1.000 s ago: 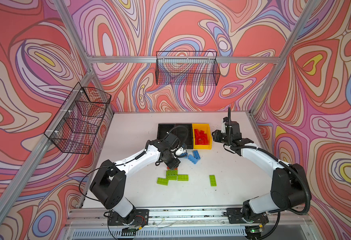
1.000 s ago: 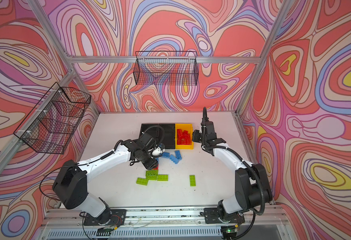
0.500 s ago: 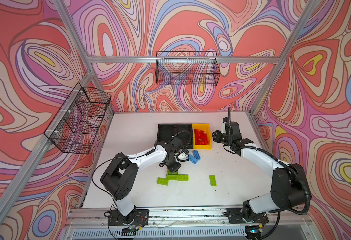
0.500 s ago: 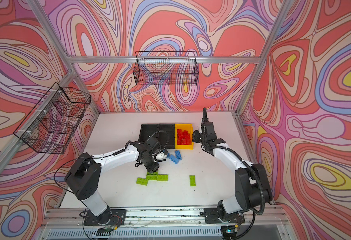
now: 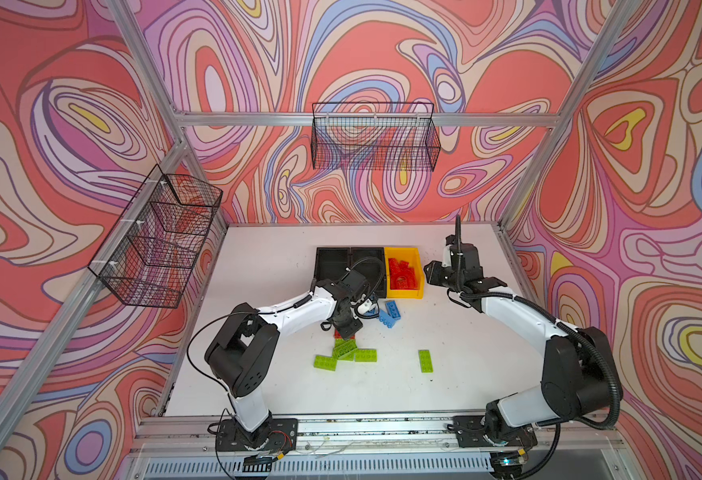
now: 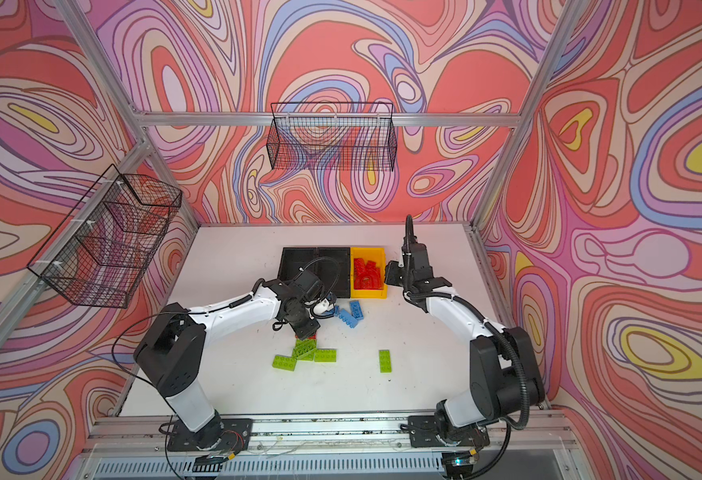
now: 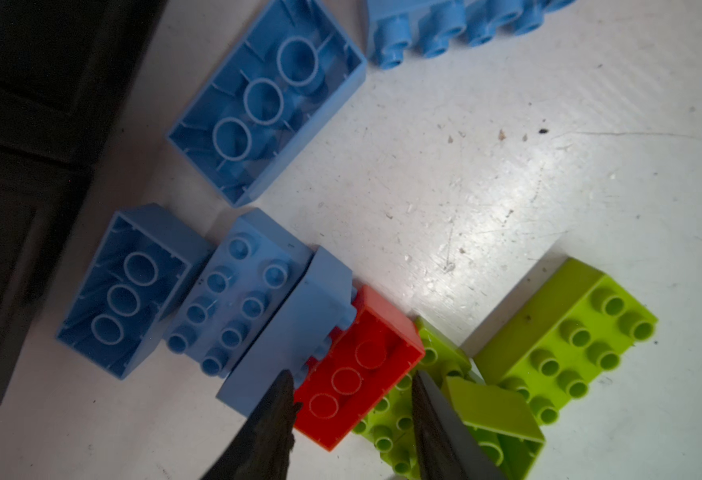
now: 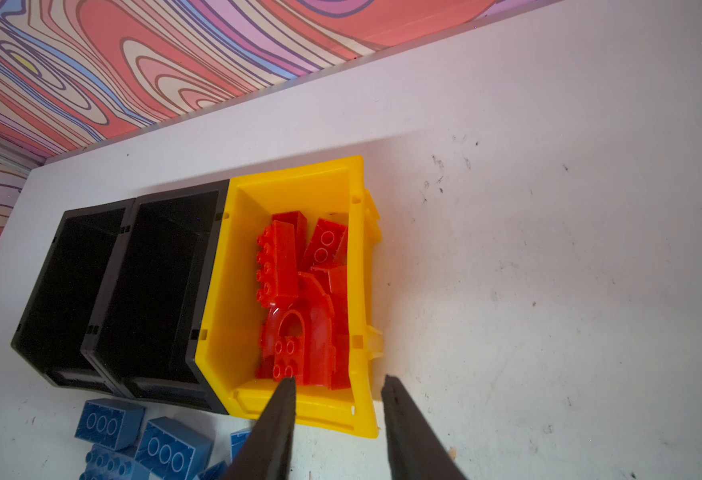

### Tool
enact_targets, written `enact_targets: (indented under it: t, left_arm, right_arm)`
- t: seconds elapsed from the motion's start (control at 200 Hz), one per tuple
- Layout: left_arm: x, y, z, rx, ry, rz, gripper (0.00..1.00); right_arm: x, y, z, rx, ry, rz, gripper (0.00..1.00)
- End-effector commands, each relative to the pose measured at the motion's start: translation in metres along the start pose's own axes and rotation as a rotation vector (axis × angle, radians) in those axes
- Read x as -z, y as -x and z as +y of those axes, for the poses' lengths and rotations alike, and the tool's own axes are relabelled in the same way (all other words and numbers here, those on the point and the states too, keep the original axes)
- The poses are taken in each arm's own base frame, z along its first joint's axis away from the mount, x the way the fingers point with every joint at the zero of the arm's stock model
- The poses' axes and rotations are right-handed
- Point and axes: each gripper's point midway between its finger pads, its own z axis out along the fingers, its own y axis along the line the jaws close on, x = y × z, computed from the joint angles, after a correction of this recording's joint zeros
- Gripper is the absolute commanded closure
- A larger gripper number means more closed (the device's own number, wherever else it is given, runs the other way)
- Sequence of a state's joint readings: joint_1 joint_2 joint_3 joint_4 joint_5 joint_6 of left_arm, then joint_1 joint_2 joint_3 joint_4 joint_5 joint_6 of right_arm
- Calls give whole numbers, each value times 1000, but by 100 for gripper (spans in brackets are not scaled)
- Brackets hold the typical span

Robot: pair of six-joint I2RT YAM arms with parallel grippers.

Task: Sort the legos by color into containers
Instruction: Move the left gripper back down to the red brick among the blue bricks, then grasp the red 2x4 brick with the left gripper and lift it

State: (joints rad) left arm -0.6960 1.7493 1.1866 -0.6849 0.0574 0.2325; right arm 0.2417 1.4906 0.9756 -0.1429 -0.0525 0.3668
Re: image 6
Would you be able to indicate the black bin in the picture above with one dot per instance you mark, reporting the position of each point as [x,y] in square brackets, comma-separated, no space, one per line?
[334,265]
[293,259]

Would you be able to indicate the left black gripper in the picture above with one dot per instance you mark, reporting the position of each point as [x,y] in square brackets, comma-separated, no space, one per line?
[305,332]

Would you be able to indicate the blue lego brick diagonal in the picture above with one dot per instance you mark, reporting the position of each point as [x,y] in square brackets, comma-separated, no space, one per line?
[347,318]

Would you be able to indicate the green lego brick left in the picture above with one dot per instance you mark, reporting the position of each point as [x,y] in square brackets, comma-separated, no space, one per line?
[285,363]

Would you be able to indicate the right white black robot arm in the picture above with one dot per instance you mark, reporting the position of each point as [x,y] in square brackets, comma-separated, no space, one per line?
[504,379]

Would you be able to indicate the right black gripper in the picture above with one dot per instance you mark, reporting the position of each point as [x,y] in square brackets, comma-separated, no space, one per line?
[393,269]

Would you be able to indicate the left wire basket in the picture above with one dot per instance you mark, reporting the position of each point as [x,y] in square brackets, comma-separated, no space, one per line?
[98,256]

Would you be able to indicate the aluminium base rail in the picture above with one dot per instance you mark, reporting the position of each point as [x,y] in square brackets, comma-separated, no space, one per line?
[364,445]

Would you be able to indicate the middle black bin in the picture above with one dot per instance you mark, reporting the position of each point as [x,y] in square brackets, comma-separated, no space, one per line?
[334,265]

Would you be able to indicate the yellow plastic bin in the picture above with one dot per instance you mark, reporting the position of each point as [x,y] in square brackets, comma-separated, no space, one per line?
[378,255]

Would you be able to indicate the green lego brick top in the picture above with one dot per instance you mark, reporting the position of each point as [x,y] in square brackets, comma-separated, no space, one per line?
[304,350]

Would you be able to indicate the green lego brick right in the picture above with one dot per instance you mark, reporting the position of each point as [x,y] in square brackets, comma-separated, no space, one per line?
[325,356]

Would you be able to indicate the lone green lego brick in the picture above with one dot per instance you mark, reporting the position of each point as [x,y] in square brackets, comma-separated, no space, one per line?
[385,361]

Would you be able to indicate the wire basket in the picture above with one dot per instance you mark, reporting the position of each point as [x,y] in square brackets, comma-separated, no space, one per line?
[332,136]
[98,256]

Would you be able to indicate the blue lego brick right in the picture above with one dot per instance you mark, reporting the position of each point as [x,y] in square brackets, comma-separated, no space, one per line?
[356,310]

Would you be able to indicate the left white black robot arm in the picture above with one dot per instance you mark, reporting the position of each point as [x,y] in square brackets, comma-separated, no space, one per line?
[170,353]

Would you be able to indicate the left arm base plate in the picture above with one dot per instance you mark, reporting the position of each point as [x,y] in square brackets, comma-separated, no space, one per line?
[228,434]

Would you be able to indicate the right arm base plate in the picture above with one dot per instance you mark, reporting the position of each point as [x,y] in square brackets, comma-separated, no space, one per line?
[431,431]

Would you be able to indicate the back wire basket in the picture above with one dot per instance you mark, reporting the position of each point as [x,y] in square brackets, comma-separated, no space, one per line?
[332,136]

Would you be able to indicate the left black bin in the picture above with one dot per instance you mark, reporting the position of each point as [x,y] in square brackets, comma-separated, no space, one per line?
[293,259]

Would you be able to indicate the red arch lego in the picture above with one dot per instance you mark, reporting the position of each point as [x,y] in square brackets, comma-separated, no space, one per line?
[367,275]

